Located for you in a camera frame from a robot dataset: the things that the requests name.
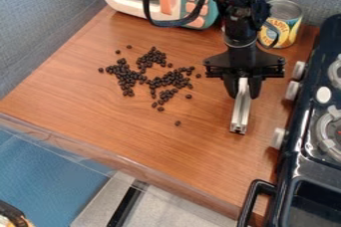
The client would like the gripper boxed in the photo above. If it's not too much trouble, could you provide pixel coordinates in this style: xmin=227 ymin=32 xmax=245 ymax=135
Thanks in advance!
xmin=202 ymin=5 xmax=288 ymax=101

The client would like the silver bar tool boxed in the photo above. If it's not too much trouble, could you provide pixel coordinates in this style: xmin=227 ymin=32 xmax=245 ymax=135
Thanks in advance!
xmin=228 ymin=77 xmax=253 ymax=135

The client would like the pile of black bits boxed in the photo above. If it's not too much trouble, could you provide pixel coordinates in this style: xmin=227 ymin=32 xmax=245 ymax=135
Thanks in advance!
xmin=97 ymin=44 xmax=203 ymax=127

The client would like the yellow can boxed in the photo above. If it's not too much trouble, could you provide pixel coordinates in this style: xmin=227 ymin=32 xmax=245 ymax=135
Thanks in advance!
xmin=256 ymin=0 xmax=305 ymax=50

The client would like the toy stove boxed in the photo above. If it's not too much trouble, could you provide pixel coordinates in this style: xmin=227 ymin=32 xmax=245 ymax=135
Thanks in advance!
xmin=235 ymin=13 xmax=341 ymax=227

